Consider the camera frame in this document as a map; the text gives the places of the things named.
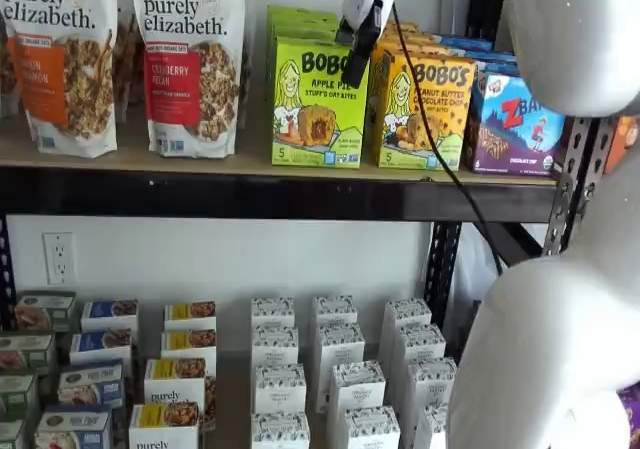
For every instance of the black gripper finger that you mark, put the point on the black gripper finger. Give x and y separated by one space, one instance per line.
360 54

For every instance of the green Bobo's apple pie box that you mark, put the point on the green Bobo's apple pie box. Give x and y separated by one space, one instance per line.
315 119
302 21
305 32
300 11

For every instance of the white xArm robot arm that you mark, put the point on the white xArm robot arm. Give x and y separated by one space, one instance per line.
550 44

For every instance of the yellow Bobo's peanut butter box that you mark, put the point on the yellow Bobo's peanut butter box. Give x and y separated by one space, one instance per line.
411 25
395 119
419 35
425 45

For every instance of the blue Zbar snack box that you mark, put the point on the blue Zbar snack box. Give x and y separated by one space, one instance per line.
480 55
510 134
500 68
465 41

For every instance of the black metal shelf rack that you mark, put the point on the black metal shelf rack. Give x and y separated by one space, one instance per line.
250 194

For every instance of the particle board shelf panel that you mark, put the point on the particle board shelf panel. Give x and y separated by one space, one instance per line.
127 160

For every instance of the orange snack box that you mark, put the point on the orange snack box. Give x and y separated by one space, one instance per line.
622 154

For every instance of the yellow label granola box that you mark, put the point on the yellow label granola box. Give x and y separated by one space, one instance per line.
190 315
189 345
175 384
165 426

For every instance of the blue label oatmeal box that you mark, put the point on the blue label oatmeal box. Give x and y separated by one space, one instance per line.
100 346
72 429
110 314
90 384

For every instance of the green label oatmeal box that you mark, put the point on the green label oatmeal box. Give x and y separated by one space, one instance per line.
10 434
17 394
47 306
27 351

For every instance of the purple snack box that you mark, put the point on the purple snack box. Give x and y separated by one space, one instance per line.
631 414

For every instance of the granola bag red label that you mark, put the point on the granola bag red label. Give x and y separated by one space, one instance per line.
190 94

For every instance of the granola bag orange label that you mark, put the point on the granola bag orange label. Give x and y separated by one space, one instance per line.
125 54
65 94

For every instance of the white patterned carton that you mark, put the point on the white patterned carton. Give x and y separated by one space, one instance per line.
275 346
280 389
407 316
371 429
280 431
430 381
420 344
272 311
335 309
340 349
432 426
356 389

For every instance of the white plastic sheet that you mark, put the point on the white plastic sheet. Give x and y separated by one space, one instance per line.
472 291

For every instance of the white granola bag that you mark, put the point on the white granola bag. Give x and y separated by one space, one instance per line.
6 69

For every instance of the white patterned small boxes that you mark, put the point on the white patterned small boxes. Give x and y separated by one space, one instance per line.
232 399

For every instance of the white wall power outlet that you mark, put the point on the white wall power outlet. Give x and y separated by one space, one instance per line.
59 259

